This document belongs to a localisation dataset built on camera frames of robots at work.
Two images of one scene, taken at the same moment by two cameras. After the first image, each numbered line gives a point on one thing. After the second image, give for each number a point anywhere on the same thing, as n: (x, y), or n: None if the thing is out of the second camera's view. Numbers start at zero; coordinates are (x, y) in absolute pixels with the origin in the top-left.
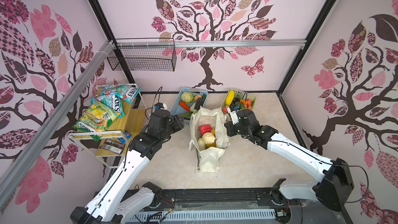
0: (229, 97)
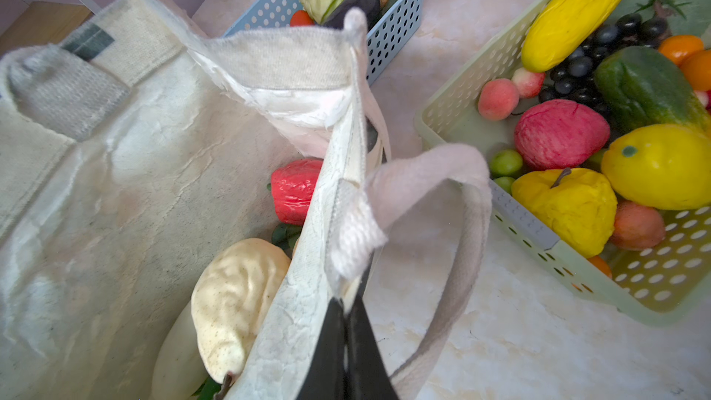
0: (585, 2)
